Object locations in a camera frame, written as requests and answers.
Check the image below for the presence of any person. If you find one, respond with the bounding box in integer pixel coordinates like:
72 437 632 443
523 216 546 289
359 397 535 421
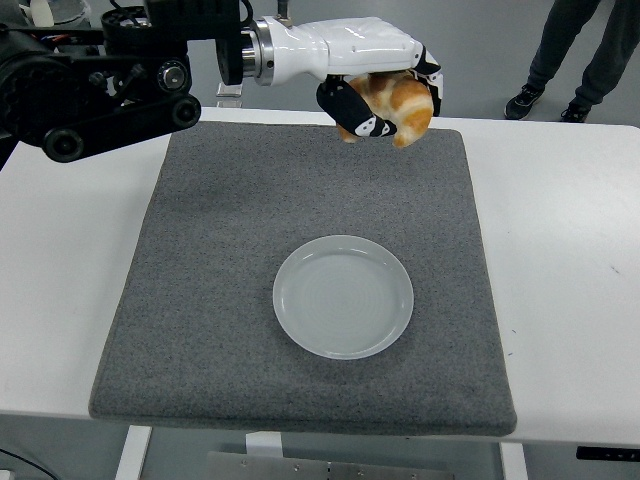
503 0 640 123

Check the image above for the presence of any golden croissant bread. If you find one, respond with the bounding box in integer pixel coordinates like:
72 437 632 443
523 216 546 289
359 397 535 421
335 69 434 149

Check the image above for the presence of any black trash bin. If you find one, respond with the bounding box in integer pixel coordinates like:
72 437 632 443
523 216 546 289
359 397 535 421
52 0 104 29

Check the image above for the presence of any white table bracket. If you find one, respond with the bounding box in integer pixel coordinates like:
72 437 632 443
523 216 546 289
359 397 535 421
244 432 285 457

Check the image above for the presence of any white table leg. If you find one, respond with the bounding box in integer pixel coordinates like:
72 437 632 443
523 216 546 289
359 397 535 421
114 424 153 480
499 442 529 480

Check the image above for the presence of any grey felt mat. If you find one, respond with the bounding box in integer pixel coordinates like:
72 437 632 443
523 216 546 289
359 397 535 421
87 122 518 437

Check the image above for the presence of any black table control panel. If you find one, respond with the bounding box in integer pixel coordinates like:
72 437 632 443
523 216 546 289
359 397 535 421
575 445 640 461

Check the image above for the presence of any grey metal plate with screws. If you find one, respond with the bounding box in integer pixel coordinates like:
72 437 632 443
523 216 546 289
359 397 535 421
206 451 456 480

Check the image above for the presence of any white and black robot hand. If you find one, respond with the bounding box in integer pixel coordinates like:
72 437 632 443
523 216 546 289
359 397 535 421
267 16 445 140

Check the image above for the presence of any grey round plate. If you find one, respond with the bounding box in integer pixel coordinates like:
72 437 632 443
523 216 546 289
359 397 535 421
272 234 415 361

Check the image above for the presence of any black floor cable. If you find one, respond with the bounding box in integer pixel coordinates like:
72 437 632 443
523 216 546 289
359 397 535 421
0 447 24 474

